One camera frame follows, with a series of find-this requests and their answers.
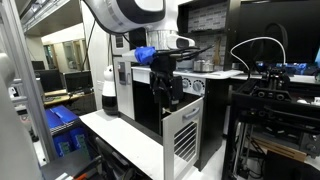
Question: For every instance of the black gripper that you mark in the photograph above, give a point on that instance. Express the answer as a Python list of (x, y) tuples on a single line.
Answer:
[(163, 66)]

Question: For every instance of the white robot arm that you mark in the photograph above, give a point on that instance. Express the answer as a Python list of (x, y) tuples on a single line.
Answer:
[(126, 13)]

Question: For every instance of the white tall fridge door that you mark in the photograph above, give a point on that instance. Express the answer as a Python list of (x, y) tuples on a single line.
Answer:
[(128, 96)]

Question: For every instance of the grey stove knob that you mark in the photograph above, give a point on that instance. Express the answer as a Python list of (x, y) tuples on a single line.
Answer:
[(198, 86), (185, 83)]

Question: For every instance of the silver cooking pot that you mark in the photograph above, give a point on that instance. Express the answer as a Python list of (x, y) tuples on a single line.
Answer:
[(203, 66)]

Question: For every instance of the black white toy kitchen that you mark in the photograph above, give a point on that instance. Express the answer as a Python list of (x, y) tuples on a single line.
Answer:
[(213, 110)]

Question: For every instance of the white black rounded figure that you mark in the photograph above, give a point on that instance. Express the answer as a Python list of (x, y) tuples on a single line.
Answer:
[(109, 90)]

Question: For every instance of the wooden spoon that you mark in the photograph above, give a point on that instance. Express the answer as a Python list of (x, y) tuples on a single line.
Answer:
[(217, 50)]

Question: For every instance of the black computer monitor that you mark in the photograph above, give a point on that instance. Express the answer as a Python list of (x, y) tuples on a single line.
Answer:
[(50, 80), (78, 81)]

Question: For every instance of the wooden office desk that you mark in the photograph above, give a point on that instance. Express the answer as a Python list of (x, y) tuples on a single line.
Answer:
[(63, 96)]

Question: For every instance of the blue plastic crate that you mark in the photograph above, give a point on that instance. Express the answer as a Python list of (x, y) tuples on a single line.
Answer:
[(71, 141), (61, 115)]

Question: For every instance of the wooden plank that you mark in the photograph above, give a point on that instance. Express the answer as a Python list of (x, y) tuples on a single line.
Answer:
[(280, 149)]

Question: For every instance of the large black screen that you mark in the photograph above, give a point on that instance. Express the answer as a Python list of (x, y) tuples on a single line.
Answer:
[(293, 30)]

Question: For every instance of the white camera with blue tape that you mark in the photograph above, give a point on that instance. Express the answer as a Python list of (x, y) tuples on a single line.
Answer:
[(145, 55)]

